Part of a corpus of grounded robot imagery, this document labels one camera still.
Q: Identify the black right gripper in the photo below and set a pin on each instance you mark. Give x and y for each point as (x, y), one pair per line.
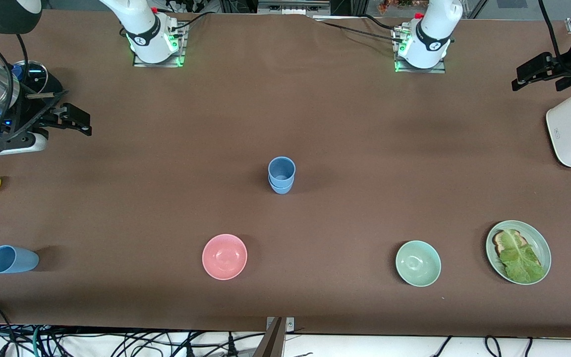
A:
(36, 110)

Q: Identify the blue cup holding paper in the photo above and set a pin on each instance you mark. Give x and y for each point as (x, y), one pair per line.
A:
(281, 190)

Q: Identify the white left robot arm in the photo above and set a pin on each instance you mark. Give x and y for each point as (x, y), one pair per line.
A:
(434, 29)

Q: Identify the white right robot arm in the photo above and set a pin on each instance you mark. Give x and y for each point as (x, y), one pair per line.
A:
(144, 29)

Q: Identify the toast slice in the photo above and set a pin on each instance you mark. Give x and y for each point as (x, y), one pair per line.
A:
(499, 243)

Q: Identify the green plate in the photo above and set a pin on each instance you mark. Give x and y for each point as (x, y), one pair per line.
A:
(541, 245)

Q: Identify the green lettuce leaf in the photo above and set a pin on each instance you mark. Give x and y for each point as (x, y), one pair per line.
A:
(521, 260)

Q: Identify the pink bowl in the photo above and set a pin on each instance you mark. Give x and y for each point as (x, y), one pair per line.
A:
(224, 257)

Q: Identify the brown table cover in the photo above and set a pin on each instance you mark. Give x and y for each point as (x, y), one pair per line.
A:
(285, 124)

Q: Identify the green bowl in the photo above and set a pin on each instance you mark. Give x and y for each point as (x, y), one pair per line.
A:
(418, 263)

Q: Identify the grey power strip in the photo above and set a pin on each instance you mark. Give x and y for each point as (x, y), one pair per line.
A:
(293, 6)

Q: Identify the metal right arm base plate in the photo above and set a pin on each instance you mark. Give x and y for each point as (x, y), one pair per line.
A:
(181, 47)

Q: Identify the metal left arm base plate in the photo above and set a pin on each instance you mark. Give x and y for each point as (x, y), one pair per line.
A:
(398, 62)

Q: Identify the small metal bracket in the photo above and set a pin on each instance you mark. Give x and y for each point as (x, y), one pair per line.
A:
(290, 325)

